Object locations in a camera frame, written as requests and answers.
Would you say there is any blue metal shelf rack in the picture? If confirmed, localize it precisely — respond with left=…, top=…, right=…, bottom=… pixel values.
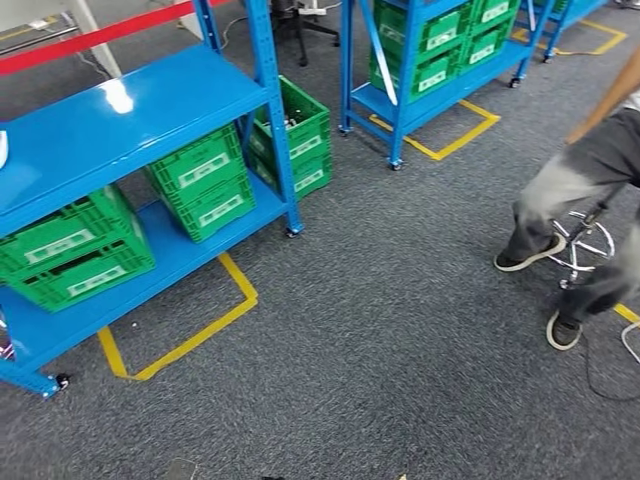
left=0, top=0, right=305, bottom=400
left=515, top=0, right=609, bottom=65
left=339, top=0, right=558, bottom=172

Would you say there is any green plastic crate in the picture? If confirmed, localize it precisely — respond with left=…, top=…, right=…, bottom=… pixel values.
left=0, top=185, right=156, bottom=314
left=374, top=0, right=474, bottom=62
left=368, top=46, right=462, bottom=105
left=247, top=74, right=333, bottom=202
left=145, top=122, right=257, bottom=244
left=457, top=19, right=517, bottom=75
left=469, top=0, right=521, bottom=28

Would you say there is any black office chair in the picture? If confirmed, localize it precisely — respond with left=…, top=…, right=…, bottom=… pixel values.
left=269, top=0, right=342, bottom=69

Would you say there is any chrome stool base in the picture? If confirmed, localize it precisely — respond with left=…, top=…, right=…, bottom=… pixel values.
left=547, top=192, right=617, bottom=291

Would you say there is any person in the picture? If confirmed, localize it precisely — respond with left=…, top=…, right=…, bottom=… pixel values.
left=494, top=46, right=640, bottom=352

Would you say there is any red barrier tape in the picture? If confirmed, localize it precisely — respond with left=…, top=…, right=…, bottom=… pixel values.
left=0, top=0, right=236, bottom=76

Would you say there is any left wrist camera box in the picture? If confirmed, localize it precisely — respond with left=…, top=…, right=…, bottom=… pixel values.
left=162, top=458, right=199, bottom=480

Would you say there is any thin black power cable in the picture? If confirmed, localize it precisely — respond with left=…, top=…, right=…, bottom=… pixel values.
left=581, top=331, right=640, bottom=403

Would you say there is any long white power cable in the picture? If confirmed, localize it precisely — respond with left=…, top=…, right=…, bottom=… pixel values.
left=620, top=321, right=640, bottom=366

